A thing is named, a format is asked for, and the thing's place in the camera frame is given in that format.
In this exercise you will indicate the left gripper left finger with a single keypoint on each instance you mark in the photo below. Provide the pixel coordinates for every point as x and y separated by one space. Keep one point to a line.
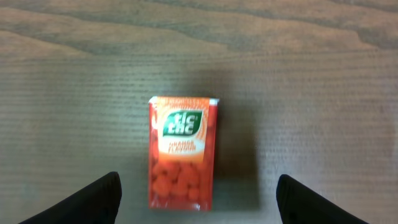
93 202

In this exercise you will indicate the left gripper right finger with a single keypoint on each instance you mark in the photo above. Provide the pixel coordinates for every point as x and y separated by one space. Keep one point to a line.
301 205

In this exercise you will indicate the orange candy box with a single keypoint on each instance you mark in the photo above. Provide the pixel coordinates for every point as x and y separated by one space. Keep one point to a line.
182 174

